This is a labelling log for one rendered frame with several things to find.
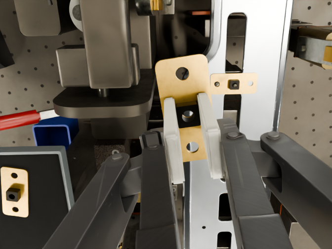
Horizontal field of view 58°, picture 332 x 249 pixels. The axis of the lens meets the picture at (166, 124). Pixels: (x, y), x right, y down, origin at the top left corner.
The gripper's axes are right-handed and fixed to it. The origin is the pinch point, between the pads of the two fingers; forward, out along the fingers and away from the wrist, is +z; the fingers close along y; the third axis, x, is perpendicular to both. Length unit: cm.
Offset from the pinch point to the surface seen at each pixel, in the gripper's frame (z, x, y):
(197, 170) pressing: 35.4, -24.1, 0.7
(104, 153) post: 25.4, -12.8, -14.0
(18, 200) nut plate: 18.3, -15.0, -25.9
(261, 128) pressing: 35.5, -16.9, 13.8
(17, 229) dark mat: 19.3, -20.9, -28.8
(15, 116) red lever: 21.0, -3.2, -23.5
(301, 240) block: 32, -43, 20
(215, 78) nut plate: 35.1, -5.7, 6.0
